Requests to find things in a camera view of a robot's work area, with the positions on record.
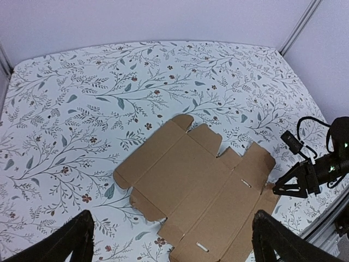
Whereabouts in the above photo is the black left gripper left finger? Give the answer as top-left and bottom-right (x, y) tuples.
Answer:
(5, 210), (94, 261)

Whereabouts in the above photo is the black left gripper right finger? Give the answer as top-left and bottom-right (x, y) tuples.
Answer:
(252, 210), (338, 261)

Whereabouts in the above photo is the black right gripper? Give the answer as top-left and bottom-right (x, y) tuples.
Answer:
(272, 157), (348, 198)

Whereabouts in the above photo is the brown cardboard box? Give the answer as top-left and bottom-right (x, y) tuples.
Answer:
(113, 115), (279, 261)

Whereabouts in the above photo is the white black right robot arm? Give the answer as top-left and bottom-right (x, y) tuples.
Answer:
(273, 116), (348, 198)

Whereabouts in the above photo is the floral patterned table mat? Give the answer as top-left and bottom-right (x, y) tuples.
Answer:
(1, 41), (348, 261)

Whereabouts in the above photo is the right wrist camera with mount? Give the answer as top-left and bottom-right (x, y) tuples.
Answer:
(281, 130), (317, 165)

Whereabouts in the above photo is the aluminium front rail frame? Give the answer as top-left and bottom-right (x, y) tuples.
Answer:
(300, 195), (348, 261)

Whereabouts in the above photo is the right aluminium corner post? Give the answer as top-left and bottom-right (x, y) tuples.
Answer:
(278, 0), (323, 56)

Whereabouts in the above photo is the aluminium corner post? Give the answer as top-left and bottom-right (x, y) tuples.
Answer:
(278, 0), (323, 56)
(0, 44), (13, 79)

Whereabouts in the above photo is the left aluminium corner post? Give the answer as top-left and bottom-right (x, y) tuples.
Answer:
(0, 44), (13, 79)

